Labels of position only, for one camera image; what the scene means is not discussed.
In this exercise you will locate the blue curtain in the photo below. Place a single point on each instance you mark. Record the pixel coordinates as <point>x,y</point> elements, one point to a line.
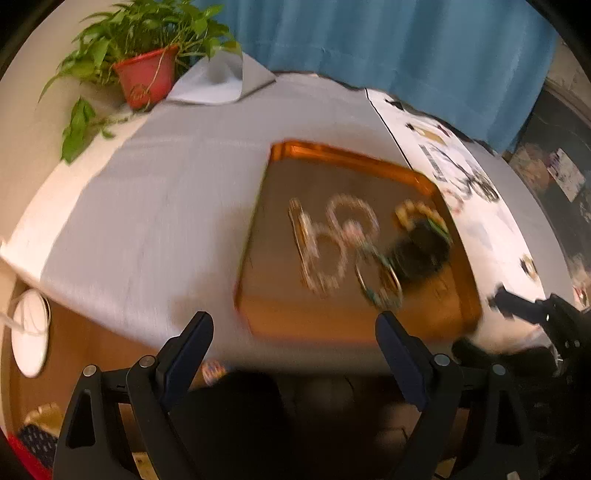
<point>392,46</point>

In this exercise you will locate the blue dotted cloth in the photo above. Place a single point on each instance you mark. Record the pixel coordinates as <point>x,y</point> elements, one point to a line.
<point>37,441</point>

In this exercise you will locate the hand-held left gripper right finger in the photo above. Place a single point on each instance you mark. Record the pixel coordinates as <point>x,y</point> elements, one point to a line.
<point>401,364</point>

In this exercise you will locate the orange metal tray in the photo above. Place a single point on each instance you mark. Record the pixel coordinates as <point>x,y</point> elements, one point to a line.
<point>286,304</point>

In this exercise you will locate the person's black pants leg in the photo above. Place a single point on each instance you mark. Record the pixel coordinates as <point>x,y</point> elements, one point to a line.
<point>231,420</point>

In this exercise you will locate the white round floor object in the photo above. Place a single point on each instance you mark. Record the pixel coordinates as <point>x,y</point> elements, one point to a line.
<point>30,337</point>

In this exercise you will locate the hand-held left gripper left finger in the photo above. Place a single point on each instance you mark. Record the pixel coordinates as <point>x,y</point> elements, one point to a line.
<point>184,364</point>

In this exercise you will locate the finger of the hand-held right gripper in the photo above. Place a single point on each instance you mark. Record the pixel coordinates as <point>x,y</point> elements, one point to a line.
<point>517,305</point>

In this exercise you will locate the red flower pot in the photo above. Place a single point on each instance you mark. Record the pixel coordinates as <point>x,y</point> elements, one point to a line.
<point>147,76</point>

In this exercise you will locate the grey and white printed tablecloth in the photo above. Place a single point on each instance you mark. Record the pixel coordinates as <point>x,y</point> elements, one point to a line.
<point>161,194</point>

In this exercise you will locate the dark printed cloth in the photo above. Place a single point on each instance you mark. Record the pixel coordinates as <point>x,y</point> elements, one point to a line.
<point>558,152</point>

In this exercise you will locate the green pothos plant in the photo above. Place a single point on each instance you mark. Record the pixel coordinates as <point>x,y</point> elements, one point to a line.
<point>138,27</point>

